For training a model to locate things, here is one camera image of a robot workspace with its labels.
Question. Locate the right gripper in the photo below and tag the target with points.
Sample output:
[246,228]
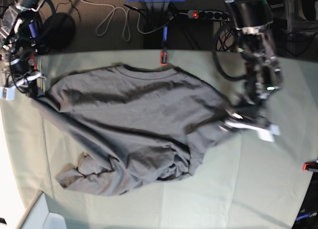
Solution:
[22,82]

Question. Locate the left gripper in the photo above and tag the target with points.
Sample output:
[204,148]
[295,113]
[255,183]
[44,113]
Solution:
[248,117]

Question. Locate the dark grey t-shirt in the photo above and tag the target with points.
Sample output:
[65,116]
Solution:
[137,127]

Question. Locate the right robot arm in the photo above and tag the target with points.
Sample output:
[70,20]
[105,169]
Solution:
[20,36]

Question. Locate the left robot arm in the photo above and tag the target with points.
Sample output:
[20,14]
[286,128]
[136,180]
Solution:
[251,20]

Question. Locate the black round floor base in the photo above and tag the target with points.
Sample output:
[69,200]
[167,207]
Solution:
[61,31]

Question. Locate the pale green table cloth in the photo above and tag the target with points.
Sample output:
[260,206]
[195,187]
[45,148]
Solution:
[244,183]

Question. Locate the red clamp right edge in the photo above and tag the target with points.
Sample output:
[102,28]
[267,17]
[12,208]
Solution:
[311,166]

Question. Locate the red clamp top centre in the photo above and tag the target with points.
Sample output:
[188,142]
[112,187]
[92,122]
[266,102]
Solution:
[163,57]

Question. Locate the white power strip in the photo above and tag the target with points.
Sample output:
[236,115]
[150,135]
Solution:
[208,15]

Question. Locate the grey plastic bin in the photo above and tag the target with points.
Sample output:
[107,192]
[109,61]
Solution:
[38,215]

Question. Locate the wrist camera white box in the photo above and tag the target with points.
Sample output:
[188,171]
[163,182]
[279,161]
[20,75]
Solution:
[7,93]

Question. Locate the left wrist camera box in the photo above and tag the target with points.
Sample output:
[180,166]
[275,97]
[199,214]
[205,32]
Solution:
[269,133]

